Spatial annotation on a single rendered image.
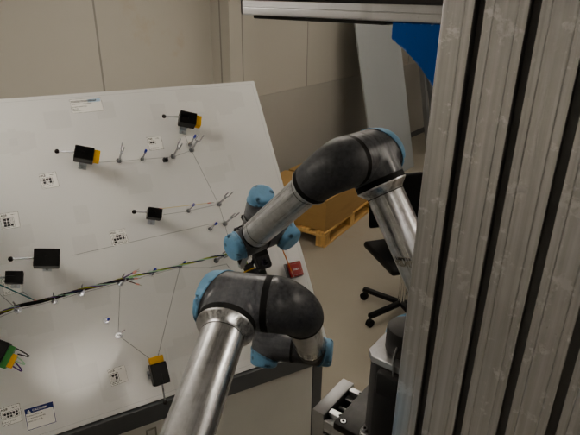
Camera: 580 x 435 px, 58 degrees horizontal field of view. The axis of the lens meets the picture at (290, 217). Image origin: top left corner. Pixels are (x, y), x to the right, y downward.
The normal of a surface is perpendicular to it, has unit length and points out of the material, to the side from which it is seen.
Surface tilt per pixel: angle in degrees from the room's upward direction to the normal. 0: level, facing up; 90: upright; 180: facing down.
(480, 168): 90
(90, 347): 54
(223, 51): 90
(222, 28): 90
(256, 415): 90
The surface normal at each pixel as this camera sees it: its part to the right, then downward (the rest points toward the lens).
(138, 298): 0.39, -0.25
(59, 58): 0.79, 0.25
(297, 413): 0.47, 0.36
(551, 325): -0.61, 0.31
